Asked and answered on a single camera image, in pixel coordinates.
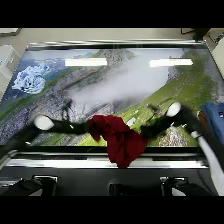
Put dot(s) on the light blue garment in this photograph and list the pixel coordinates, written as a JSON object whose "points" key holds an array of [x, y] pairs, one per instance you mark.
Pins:
{"points": [[30, 80]]}

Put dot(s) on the red garment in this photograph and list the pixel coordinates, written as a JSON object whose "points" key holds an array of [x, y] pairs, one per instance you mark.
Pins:
{"points": [[121, 140]]}

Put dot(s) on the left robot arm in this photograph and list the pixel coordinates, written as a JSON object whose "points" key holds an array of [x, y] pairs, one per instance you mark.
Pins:
{"points": [[56, 126]]}

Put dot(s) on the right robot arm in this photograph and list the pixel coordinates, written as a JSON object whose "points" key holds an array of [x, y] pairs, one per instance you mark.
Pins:
{"points": [[173, 120]]}

